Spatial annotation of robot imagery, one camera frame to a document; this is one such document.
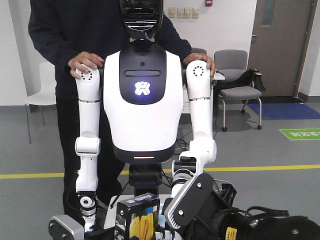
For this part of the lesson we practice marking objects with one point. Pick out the black Franzzi wafer box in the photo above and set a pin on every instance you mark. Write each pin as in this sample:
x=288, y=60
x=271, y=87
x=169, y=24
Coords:
x=136, y=217

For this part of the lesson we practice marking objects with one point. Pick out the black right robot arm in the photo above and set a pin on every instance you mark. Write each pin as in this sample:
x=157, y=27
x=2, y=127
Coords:
x=258, y=223

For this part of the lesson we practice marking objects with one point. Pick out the light blue plastic basket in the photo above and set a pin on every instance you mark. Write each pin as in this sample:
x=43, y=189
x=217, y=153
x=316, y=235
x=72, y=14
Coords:
x=163, y=225

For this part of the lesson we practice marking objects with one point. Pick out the white black humanoid robot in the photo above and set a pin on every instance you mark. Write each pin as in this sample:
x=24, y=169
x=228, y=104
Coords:
x=141, y=92

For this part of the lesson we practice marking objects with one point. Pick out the grey office chair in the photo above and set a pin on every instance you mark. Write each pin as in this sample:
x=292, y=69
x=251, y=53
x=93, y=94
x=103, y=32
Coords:
x=238, y=83

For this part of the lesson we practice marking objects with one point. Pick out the white plastic chair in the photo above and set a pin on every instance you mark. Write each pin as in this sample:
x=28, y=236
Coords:
x=46, y=95

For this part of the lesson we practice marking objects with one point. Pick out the person in dark clothes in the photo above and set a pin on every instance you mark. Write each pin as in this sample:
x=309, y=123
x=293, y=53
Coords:
x=73, y=33

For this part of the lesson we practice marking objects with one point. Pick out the brown grey door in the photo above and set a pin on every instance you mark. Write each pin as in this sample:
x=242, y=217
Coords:
x=279, y=41

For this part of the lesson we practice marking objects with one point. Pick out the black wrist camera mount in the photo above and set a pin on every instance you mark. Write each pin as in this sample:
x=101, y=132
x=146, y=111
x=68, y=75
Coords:
x=188, y=201

